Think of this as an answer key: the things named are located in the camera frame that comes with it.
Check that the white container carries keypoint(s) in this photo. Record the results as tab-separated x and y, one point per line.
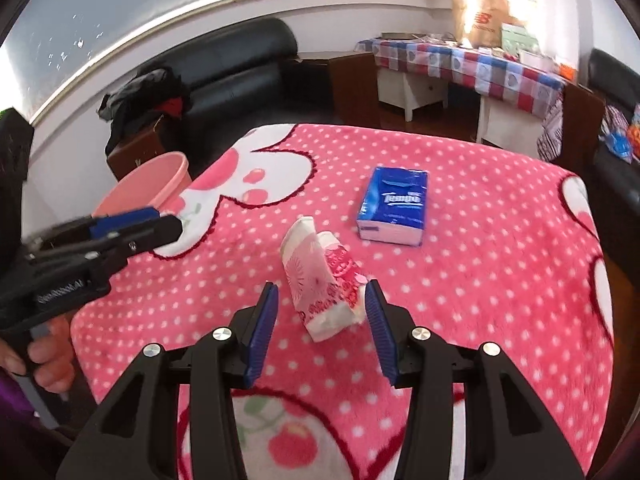
535	60

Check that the blue tissue pack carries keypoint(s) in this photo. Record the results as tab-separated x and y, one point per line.
395	200

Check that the brown paper shopping bag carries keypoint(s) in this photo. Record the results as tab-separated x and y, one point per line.
480	20

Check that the hanging patterned cloth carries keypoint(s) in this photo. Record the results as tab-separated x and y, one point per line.
550	135

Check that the brown wooden end table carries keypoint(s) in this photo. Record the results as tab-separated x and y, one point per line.
580	120

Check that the large window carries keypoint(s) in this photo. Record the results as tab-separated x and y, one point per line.
150	0

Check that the brown wooden corner cabinet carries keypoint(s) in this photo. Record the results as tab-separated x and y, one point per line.
350	85

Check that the black leather armchair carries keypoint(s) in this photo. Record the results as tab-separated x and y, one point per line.
605	65

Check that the pink dotted cherry blanket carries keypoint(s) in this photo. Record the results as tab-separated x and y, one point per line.
475	285

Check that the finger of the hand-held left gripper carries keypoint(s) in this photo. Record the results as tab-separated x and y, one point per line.
150	235
125	220

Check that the checkered cloth side table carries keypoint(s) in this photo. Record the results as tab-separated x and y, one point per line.
450	60

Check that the dark clothes pile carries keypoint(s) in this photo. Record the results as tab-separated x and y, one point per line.
135	95

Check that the pink plastic bin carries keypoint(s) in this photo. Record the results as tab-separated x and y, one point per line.
150	175

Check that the pink patterned paper cup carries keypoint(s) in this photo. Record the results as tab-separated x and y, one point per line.
320	285

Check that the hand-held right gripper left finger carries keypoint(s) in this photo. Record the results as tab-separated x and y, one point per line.
260	335

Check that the checked cloth bundle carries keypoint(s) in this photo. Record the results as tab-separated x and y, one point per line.
612	120

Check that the blue snack packet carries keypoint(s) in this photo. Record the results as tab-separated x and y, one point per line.
620	145

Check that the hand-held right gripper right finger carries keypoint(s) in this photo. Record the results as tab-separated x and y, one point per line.
380	330

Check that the person's left forearm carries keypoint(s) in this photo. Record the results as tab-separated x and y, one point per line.
10	410

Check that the white desk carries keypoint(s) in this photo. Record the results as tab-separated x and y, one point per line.
405	90

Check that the long black leather sofa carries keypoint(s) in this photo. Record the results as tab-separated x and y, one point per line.
240	55

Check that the small orange box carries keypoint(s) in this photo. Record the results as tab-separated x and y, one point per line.
566	71

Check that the person's left hand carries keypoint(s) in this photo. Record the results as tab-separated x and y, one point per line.
55	360

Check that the pale green box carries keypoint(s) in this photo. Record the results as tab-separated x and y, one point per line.
520	40

